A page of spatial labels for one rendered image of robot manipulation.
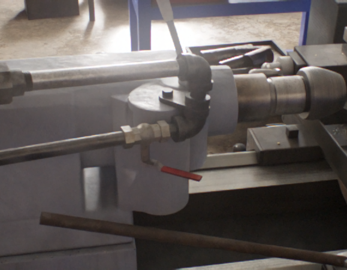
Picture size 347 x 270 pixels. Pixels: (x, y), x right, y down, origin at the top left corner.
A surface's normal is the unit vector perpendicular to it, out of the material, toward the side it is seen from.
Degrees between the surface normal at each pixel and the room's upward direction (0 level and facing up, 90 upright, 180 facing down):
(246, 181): 0
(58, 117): 82
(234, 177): 0
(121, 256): 90
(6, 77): 56
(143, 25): 90
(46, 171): 70
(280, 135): 0
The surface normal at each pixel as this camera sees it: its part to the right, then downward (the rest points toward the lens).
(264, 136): 0.00, -0.86
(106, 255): 0.16, 0.50
